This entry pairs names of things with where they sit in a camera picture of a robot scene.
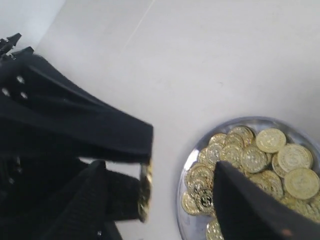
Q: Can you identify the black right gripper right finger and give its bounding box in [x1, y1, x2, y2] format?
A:
[212, 161, 320, 240]

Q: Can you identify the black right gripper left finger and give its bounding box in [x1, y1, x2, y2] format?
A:
[0, 54, 154, 165]

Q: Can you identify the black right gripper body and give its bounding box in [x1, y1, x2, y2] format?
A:
[0, 33, 140, 240]

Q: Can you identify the gold coin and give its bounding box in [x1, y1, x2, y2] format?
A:
[284, 168, 320, 200]
[255, 128, 287, 153]
[277, 143, 313, 173]
[137, 160, 153, 223]

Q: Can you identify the round steel plate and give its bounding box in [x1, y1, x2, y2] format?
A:
[176, 116, 320, 240]

